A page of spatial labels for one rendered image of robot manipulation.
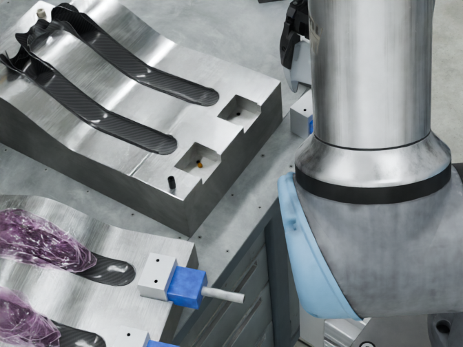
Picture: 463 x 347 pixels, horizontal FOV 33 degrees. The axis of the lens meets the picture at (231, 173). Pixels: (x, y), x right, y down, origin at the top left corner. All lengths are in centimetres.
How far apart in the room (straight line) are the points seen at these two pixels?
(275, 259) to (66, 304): 52
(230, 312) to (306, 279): 82
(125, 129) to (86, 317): 30
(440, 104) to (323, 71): 188
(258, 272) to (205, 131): 38
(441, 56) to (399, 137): 202
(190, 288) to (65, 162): 32
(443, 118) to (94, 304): 155
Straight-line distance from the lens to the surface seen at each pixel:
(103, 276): 106
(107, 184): 117
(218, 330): 138
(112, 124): 119
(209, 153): 112
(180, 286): 101
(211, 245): 112
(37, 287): 104
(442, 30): 266
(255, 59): 136
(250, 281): 141
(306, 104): 121
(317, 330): 87
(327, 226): 57
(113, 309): 102
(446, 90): 247
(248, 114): 118
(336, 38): 54
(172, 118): 116
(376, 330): 78
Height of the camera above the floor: 172
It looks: 51 degrees down
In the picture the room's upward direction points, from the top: 7 degrees counter-clockwise
